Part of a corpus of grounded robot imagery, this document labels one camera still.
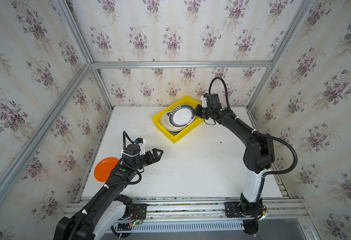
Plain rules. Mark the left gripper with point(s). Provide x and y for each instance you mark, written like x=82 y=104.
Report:
x=148 y=157

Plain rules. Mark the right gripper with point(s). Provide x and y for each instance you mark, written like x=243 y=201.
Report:
x=202 y=111

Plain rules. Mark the green rim plate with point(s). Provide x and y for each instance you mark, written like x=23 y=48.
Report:
x=181 y=116

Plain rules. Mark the translucent white plate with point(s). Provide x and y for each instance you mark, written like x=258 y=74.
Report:
x=175 y=129

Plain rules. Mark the orange plate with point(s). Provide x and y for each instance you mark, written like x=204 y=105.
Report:
x=104 y=167

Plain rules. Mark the cream plate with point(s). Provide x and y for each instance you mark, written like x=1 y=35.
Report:
x=164 y=120

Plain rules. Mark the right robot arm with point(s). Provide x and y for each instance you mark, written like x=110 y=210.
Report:
x=258 y=155

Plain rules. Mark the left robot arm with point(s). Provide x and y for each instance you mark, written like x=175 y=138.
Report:
x=108 y=205

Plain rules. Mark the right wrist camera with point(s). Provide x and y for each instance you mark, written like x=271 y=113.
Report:
x=204 y=101

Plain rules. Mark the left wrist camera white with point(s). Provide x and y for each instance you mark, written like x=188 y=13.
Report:
x=141 y=142

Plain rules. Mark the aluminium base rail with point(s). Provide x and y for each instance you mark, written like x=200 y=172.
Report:
x=191 y=215

